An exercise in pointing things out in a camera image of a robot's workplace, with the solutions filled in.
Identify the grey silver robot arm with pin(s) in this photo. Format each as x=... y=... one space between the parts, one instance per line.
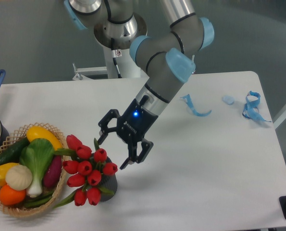
x=116 y=22

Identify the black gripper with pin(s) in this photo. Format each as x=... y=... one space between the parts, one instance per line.
x=135 y=125

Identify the yellow bell pepper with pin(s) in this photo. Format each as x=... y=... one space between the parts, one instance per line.
x=3 y=171

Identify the dark green cucumber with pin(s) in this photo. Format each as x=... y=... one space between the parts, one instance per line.
x=13 y=152

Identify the red tulip bouquet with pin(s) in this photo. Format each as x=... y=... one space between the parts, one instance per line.
x=82 y=173

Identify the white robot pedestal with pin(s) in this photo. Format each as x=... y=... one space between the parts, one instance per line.
x=120 y=64

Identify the purple sweet potato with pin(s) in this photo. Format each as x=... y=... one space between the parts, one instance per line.
x=53 y=173

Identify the yellow squash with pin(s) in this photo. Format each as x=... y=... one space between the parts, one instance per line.
x=37 y=132

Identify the dark grey ribbed vase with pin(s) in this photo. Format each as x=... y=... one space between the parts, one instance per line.
x=106 y=180

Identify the green bok choy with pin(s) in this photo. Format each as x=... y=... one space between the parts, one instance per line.
x=37 y=157

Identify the cream white garlic bulb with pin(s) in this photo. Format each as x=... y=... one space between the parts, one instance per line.
x=19 y=177

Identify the tangled blue tape strip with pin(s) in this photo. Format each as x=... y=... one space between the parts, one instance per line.
x=250 y=109

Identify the woven bamboo basket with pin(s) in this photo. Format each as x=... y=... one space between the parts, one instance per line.
x=19 y=210

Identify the green bean pods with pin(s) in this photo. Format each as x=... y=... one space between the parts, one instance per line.
x=38 y=201

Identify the small pale blue cap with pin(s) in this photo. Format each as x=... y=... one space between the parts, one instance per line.
x=229 y=100

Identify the orange fruit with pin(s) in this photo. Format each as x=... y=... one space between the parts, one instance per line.
x=9 y=196

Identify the curved blue tape strip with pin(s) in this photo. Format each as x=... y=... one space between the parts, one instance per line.
x=187 y=99

